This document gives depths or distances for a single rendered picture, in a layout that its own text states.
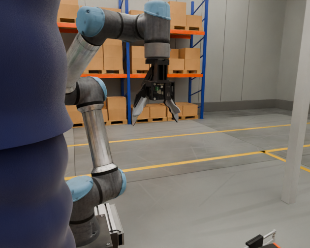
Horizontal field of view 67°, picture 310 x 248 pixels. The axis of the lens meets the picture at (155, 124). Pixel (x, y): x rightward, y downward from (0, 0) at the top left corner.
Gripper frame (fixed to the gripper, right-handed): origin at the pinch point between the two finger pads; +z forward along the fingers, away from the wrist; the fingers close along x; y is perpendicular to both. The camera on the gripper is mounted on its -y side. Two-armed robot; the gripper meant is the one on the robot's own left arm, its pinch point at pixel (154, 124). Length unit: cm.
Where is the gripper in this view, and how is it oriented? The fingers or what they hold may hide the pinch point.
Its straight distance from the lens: 75.8
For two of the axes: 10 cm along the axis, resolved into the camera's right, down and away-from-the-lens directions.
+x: 9.4, -0.7, 3.2
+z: 0.0, 9.8, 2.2
